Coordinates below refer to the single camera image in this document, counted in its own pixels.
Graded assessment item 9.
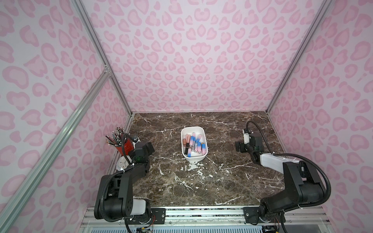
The pink blue square lipstick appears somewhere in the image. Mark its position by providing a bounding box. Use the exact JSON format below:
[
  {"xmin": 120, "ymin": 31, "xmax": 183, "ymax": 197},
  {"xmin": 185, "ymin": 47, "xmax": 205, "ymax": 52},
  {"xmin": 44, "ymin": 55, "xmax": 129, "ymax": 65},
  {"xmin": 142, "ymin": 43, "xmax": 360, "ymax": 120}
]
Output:
[{"xmin": 201, "ymin": 143, "xmax": 207, "ymax": 155}]

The dark metallic lipstick tube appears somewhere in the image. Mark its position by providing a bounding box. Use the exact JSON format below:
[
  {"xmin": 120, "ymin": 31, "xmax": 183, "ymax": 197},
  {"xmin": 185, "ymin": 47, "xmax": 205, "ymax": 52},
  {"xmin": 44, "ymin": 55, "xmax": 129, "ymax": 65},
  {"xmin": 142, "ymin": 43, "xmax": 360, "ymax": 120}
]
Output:
[{"xmin": 184, "ymin": 143, "xmax": 189, "ymax": 155}]

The white storage box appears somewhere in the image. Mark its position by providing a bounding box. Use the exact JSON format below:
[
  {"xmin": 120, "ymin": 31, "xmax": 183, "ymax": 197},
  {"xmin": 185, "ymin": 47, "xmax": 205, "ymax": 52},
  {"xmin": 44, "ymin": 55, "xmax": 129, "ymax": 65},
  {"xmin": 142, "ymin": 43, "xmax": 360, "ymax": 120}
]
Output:
[{"xmin": 181, "ymin": 126, "xmax": 208, "ymax": 164}]

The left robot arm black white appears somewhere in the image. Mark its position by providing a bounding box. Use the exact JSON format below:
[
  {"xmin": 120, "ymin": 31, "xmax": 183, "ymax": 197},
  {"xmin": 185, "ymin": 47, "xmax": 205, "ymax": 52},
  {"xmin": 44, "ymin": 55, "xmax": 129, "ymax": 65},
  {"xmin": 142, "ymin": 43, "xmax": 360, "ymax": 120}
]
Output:
[{"xmin": 94, "ymin": 142, "xmax": 154, "ymax": 223}]

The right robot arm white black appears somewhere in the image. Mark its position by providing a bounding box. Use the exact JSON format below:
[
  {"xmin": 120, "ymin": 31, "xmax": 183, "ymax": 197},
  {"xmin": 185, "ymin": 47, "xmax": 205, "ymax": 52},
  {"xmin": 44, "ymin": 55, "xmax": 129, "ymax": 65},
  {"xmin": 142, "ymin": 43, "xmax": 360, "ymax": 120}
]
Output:
[{"xmin": 235, "ymin": 129, "xmax": 331, "ymax": 225}]

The red pencil cup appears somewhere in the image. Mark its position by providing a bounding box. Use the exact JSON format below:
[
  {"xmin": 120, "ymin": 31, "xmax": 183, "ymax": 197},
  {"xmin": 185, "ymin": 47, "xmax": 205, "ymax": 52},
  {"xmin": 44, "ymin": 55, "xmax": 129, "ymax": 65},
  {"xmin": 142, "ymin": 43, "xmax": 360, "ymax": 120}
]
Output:
[{"xmin": 115, "ymin": 139, "xmax": 135, "ymax": 156}]

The bundle of coloured pencils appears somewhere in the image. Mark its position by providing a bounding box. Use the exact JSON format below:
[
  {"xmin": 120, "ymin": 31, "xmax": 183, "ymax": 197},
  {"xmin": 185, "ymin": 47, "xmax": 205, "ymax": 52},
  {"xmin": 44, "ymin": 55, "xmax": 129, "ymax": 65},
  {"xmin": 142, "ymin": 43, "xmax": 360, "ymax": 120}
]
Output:
[{"xmin": 105, "ymin": 127, "xmax": 130, "ymax": 147}]

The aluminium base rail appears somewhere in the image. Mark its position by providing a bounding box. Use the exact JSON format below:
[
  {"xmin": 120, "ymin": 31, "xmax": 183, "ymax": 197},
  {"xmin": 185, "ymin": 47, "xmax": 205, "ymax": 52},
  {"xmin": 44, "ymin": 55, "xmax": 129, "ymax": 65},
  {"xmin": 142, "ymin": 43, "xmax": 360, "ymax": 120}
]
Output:
[{"xmin": 78, "ymin": 205, "xmax": 333, "ymax": 233}]

